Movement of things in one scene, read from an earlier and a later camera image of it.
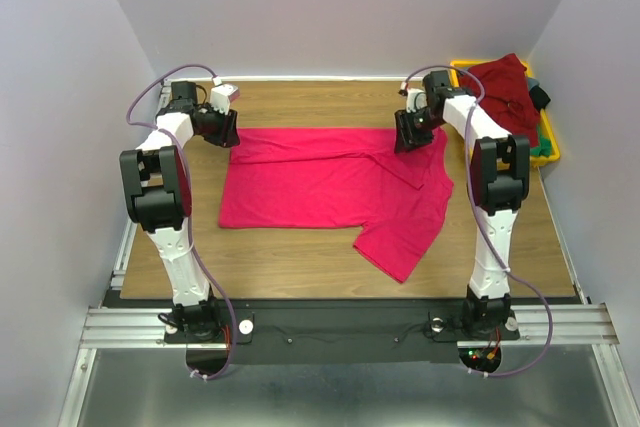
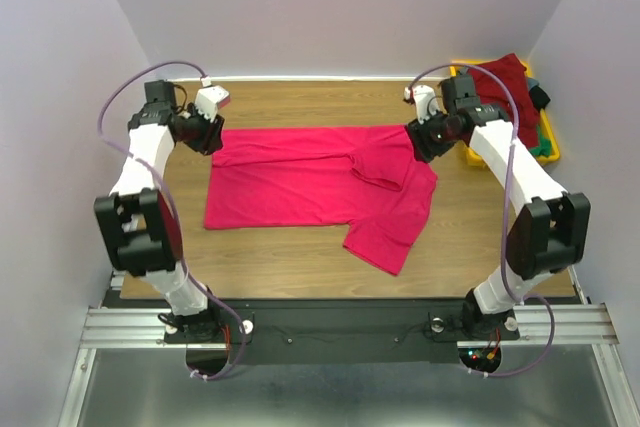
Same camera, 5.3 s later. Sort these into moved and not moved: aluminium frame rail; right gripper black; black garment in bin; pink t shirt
Moved: right gripper black
Not moved: black garment in bin; pink t shirt; aluminium frame rail
